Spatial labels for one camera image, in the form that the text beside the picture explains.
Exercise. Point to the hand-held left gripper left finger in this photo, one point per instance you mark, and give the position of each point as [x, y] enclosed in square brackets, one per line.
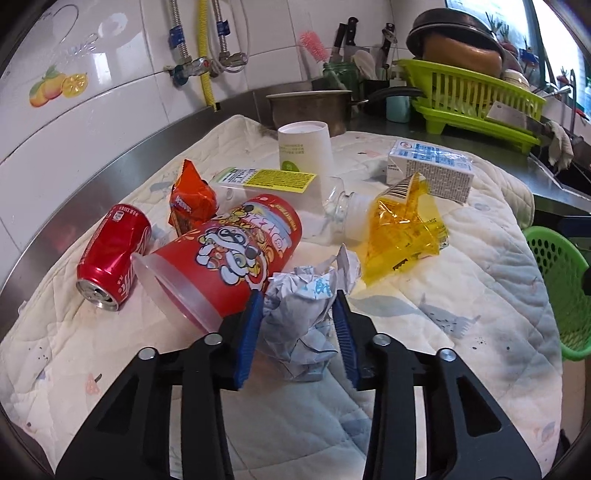
[247, 341]

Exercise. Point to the red soda can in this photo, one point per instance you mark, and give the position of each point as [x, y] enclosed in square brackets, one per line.
[115, 249]

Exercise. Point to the black wok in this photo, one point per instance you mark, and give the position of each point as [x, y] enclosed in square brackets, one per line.
[443, 23]

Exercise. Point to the pink bottle brush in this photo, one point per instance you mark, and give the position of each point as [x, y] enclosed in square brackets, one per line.
[311, 46]

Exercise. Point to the teal bottle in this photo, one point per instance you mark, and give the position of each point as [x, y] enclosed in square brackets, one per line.
[398, 108]

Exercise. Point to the steel cleaver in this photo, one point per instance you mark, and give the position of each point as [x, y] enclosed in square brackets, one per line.
[508, 117]

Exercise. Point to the green dish rack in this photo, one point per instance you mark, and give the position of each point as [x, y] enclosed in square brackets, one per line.
[452, 92]

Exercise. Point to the quilted printed mat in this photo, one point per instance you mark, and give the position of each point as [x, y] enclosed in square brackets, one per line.
[461, 286]

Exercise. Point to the red cartoon print cup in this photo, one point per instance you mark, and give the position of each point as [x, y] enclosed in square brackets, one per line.
[221, 258]

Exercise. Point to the green mesh basket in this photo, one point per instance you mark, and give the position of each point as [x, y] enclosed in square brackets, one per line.
[568, 295]

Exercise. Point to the white paper cup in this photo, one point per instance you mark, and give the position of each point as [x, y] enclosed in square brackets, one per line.
[304, 147]

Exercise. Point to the brown clay pot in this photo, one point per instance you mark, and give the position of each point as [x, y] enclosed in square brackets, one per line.
[461, 55]

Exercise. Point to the white rice paddle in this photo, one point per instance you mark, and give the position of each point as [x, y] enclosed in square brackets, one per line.
[364, 62]

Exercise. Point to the green glass jar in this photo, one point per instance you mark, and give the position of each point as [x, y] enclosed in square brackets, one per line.
[341, 74]

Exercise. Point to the yellow gas pipe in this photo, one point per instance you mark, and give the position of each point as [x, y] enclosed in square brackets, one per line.
[204, 46]

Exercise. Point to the white rag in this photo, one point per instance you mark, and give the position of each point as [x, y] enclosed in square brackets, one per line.
[561, 147]

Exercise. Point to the metal valve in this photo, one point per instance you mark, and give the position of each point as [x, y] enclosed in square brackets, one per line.
[187, 69]
[228, 62]

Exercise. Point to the metal pot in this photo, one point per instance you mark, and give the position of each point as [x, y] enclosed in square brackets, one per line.
[304, 110]

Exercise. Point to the white blue milk carton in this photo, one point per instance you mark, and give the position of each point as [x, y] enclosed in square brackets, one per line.
[434, 166]

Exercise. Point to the clear plastic bottle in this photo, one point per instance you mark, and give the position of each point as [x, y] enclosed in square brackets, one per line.
[268, 180]

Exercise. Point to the white paper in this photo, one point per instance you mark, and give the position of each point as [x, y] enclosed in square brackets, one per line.
[295, 318]

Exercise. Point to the orange snack packet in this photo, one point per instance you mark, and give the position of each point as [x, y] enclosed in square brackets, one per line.
[189, 198]

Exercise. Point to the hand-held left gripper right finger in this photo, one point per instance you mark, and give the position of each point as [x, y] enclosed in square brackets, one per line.
[344, 341]

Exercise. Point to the white bowl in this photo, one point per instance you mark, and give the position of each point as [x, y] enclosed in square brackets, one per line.
[516, 79]

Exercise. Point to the yellow plastic packet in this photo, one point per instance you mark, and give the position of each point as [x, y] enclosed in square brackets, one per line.
[397, 230]

